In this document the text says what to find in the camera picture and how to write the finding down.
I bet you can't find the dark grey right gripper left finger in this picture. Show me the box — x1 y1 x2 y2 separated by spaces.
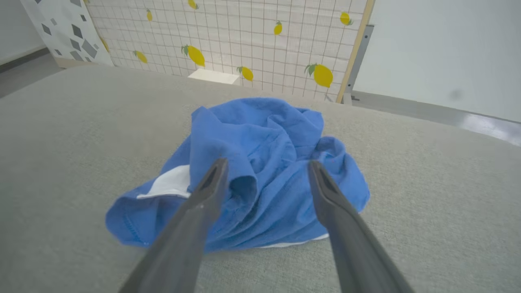
118 158 229 293

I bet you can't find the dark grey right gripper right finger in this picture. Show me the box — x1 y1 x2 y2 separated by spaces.
307 160 415 293

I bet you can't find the blue and white garment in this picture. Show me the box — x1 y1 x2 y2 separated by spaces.
105 97 371 252

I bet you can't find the small white box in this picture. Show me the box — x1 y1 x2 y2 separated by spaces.
188 68 241 85

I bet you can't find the lemon print grid panel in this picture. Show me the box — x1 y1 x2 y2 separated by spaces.
83 0 375 104

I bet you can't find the grey diamond pattern panel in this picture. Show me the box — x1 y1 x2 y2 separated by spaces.
20 0 114 68

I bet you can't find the grey metal bracket post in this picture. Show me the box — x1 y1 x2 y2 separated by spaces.
343 25 374 105

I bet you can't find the plain white wall panel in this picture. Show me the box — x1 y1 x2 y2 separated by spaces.
352 0 521 122

